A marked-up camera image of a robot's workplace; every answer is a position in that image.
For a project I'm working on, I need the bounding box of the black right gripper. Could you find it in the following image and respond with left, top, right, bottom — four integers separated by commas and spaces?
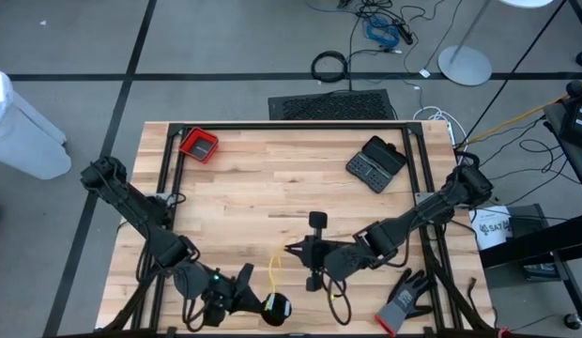
284, 233, 331, 293

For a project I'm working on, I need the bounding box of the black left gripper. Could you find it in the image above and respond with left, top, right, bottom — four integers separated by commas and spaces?
199, 271, 269, 329

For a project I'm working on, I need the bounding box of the yellow cord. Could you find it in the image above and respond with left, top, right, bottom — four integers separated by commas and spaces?
267, 244, 289, 306

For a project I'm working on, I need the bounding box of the grey black work glove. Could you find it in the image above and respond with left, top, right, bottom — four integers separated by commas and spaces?
374, 268, 435, 338

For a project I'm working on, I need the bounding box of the red tray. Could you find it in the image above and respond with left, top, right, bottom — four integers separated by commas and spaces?
178, 126, 221, 164

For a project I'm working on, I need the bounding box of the white printed box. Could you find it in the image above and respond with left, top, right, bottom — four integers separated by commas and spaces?
468, 205, 513, 251

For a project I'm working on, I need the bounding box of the black equipment cart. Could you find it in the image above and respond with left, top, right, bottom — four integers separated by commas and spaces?
478, 80, 582, 330

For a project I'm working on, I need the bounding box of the black power adapter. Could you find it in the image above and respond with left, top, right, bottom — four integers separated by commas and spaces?
398, 21, 417, 46

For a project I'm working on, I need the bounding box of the white round lamp base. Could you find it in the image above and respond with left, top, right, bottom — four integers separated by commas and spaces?
436, 0, 494, 87

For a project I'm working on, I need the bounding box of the black slanted pole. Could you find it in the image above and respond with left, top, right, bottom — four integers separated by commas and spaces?
459, 0, 568, 145

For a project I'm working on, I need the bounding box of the white trash bin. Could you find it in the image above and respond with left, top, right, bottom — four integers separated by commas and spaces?
0, 66, 72, 181

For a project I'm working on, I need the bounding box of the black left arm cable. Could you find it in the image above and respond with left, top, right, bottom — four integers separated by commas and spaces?
180, 299, 208, 333

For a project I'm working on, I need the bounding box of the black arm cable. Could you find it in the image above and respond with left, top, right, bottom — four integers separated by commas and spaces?
180, 299, 208, 333
320, 274, 354, 327

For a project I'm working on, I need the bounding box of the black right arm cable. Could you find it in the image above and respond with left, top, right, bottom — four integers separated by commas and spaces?
320, 274, 354, 327

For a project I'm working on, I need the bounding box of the black table frame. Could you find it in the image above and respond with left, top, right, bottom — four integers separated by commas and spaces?
100, 120, 497, 338

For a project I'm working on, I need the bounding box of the brown-tipped black cable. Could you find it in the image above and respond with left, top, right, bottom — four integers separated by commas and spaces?
467, 276, 480, 311

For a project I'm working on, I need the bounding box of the coiled black cable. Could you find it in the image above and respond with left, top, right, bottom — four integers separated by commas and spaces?
310, 50, 351, 85

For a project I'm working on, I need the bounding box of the black floor cable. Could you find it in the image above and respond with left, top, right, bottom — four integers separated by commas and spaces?
335, 0, 461, 93

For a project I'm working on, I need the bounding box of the white cable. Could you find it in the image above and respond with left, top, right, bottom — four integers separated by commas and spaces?
411, 105, 461, 142

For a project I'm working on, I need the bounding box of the blue cable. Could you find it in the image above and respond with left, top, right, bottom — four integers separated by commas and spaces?
364, 16, 401, 50

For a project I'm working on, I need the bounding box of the yellow floor cable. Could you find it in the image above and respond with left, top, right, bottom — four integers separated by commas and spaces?
464, 82, 582, 145

